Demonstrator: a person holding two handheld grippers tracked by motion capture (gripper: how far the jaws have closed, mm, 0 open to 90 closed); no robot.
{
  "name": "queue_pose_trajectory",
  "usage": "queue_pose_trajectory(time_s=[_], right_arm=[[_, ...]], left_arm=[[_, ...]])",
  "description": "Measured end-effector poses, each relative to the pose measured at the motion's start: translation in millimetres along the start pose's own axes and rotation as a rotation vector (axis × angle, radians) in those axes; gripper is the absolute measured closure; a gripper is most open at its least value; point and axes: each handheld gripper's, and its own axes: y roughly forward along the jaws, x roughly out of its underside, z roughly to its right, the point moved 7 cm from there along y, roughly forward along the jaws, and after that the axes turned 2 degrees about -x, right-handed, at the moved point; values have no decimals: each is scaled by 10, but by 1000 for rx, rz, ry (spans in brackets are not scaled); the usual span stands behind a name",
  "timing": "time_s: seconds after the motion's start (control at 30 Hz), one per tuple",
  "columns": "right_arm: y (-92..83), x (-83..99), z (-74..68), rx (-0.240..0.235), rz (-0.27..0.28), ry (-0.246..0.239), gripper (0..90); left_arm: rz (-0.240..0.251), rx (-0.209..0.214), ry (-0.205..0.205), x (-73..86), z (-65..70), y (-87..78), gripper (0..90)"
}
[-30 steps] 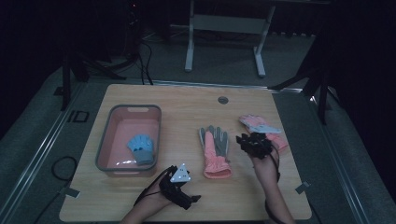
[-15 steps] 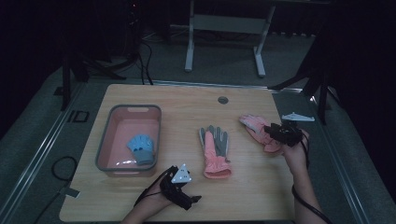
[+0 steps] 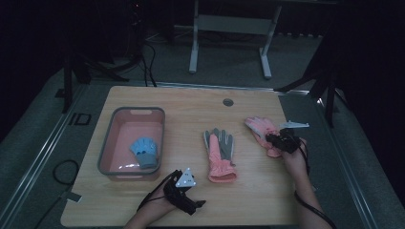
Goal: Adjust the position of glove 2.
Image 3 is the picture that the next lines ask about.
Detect black tripod stand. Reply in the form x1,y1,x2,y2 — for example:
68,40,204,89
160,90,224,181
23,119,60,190
275,60,352,129

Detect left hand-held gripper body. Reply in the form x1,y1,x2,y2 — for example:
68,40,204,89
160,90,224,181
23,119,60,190
162,167,199,217

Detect blue knit glove dark dots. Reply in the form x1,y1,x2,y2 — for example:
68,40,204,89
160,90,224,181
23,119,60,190
129,136,159,170

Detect black hanging cables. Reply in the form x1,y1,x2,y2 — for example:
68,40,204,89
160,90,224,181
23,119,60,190
139,39,159,88

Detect black metal stand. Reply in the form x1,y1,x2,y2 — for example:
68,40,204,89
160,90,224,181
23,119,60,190
60,53,132,115

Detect right hand-held gripper black cable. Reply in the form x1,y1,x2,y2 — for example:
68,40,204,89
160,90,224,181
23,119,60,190
293,139,338,229

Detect pink plastic basin grey rim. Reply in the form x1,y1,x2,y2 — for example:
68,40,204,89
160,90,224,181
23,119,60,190
97,106,166,182

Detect person's left hand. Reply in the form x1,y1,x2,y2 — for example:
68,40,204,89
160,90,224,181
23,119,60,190
142,194,180,221

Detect grey tape piece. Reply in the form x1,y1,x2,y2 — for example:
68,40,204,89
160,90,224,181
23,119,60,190
66,191,83,203

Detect pink glove grey palm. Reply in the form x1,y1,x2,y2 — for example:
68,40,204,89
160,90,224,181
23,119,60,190
202,127,238,184

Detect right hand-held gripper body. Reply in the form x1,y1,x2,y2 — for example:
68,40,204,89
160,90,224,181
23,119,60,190
271,119,310,155

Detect white metal desk frame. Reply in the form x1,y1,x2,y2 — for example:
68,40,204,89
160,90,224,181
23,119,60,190
188,0,338,80

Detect pink padded glove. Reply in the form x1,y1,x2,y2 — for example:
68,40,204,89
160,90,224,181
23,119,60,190
244,116,285,158

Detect person's right hand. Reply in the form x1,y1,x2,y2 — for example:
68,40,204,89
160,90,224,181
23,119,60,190
281,137,309,179

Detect black floor cable loop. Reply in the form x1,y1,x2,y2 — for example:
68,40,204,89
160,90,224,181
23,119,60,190
32,158,80,229

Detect plain blue knit glove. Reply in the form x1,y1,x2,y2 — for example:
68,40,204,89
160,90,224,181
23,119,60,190
139,136,160,168

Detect aluminium floor rail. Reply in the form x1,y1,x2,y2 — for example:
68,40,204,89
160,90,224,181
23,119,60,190
0,83,90,225
314,94,381,229

